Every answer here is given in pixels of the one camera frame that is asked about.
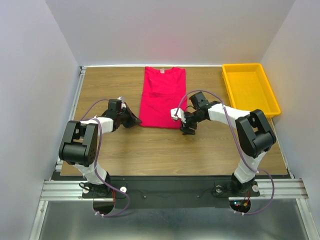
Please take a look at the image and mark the pink red t shirt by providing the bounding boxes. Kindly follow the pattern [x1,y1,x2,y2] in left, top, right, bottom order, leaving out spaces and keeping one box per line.
[138,66,187,129]

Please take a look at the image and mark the yellow plastic tray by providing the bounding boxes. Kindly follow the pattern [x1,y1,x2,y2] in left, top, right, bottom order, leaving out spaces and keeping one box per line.
[222,63,281,118]

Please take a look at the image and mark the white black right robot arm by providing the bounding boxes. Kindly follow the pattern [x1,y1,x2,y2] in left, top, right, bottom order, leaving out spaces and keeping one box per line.
[170,90,277,195]

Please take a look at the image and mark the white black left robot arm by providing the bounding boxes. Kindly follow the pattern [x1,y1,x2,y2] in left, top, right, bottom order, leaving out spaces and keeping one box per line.
[58,98,142,198]

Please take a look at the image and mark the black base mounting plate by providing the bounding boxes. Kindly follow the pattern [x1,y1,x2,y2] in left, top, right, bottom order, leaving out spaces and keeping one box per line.
[79,176,260,213]

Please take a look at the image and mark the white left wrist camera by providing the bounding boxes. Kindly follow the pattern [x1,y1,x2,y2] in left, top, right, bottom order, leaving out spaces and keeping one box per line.
[117,96,127,108]

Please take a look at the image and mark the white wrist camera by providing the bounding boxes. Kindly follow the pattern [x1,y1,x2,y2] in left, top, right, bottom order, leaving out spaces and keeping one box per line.
[170,108,186,123]
[117,96,127,108]

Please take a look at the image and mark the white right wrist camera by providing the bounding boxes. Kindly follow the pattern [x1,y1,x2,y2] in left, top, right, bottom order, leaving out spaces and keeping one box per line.
[170,108,186,123]

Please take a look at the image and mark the aluminium frame rail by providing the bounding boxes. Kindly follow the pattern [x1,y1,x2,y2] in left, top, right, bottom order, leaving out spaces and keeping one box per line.
[40,178,308,201]

